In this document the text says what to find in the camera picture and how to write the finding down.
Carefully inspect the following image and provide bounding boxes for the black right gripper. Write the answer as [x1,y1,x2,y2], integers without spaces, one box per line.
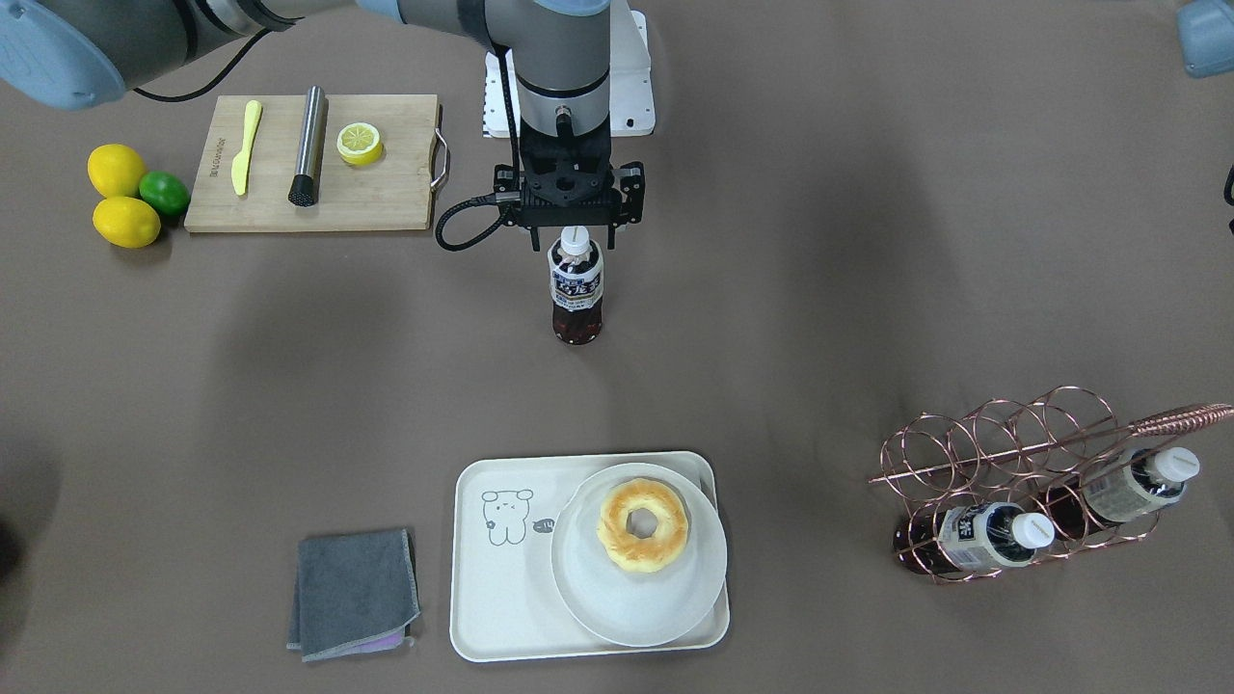
[494,123,645,252]

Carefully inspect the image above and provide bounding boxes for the tea bottle of rack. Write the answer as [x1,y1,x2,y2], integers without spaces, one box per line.
[547,226,603,345]

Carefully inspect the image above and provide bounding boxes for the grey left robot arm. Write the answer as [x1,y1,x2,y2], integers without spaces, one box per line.
[631,1,1232,249]

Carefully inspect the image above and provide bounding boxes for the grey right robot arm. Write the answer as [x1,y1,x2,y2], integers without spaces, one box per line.
[1,1,644,236]

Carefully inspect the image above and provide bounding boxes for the cream serving tray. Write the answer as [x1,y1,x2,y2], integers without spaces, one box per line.
[449,451,729,662]

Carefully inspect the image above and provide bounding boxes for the tea bottle front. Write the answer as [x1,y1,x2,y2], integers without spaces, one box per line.
[1043,445,1199,540]
[892,503,1055,575]

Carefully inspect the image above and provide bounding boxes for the bamboo cutting board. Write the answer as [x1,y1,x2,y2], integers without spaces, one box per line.
[181,93,441,233]

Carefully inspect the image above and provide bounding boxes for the half lemon slice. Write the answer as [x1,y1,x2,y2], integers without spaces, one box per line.
[334,121,384,167]

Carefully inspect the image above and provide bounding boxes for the steel muddler black tip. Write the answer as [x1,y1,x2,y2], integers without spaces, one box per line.
[288,85,328,207]

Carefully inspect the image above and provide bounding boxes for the glazed donut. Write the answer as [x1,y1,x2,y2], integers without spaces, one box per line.
[598,478,690,573]

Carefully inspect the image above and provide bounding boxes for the yellow plastic knife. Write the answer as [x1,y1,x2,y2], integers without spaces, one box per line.
[230,98,263,198]

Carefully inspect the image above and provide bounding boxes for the white round plate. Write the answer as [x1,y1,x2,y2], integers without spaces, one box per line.
[550,462,728,650]

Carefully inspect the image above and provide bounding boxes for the green lime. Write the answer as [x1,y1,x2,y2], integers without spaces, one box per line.
[138,170,191,217]

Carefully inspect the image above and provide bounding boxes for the folded grey cloth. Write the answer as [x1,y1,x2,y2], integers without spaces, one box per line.
[285,529,420,662]

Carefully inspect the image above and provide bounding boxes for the lower yellow lemon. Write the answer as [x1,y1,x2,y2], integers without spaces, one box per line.
[93,198,162,249]

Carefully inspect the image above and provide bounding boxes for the yellow lemon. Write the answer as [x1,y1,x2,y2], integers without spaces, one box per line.
[88,144,148,199]
[93,198,162,249]

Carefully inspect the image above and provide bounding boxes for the upper yellow lemon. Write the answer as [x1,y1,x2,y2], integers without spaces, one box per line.
[88,144,148,199]

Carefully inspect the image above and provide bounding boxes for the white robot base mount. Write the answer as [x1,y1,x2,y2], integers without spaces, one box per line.
[481,1,656,138]

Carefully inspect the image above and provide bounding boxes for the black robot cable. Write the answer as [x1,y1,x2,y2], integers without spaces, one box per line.
[133,28,526,253]

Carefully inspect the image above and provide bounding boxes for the copper wire bottle rack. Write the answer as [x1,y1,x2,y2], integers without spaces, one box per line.
[879,387,1232,584]

